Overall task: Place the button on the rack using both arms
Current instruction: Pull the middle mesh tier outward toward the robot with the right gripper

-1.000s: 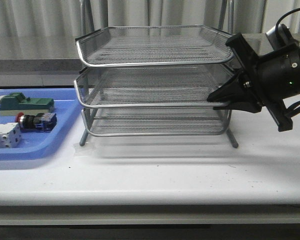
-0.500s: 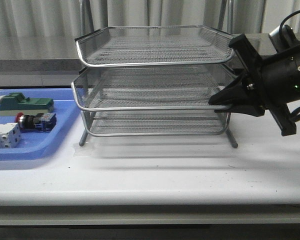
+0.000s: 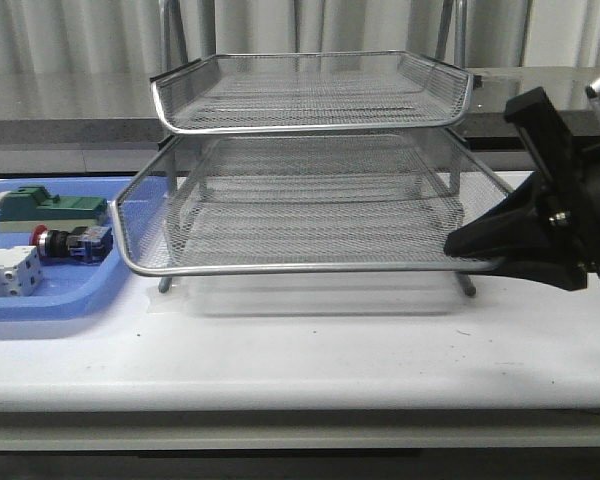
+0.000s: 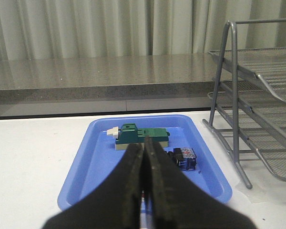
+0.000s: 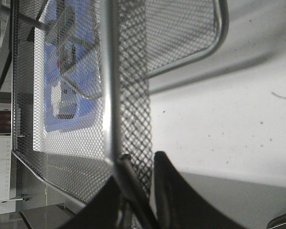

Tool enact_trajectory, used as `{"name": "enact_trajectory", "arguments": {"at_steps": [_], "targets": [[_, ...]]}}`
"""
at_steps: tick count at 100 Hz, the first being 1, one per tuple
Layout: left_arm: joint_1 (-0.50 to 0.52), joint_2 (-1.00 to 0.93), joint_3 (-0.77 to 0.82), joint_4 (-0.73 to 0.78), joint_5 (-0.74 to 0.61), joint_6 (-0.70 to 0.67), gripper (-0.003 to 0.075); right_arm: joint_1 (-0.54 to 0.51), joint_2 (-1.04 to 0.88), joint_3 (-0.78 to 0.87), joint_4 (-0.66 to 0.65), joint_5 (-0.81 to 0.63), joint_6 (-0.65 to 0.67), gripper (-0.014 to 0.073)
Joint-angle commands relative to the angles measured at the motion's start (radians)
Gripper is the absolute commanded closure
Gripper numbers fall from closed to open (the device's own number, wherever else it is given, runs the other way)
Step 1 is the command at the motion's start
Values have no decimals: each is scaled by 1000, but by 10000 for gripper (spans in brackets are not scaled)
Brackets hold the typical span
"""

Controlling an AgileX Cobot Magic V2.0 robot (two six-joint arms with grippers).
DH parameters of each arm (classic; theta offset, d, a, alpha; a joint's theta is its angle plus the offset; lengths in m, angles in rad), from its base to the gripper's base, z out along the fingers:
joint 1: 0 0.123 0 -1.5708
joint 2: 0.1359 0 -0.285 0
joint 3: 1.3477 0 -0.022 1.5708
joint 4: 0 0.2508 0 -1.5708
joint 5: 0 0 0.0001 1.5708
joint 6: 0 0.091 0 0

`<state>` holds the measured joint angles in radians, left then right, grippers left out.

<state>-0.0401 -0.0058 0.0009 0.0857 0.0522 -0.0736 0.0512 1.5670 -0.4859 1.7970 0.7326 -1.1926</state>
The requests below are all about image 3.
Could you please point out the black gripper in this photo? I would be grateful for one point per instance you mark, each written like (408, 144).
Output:
(511, 229)

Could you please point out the red emergency stop button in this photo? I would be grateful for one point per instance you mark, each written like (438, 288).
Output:
(86, 244)

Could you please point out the blue plastic tray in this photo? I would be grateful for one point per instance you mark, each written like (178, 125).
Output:
(69, 289)

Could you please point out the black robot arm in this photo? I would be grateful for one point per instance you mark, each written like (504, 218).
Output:
(591, 182)

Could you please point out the grey stone counter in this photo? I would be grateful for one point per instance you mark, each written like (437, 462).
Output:
(105, 123)

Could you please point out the silver rack frame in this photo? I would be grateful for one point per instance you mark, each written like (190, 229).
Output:
(171, 23)

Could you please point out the green white switch module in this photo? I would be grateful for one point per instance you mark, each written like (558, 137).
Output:
(26, 207)

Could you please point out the white circuit breaker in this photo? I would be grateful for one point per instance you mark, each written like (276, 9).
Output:
(20, 271)

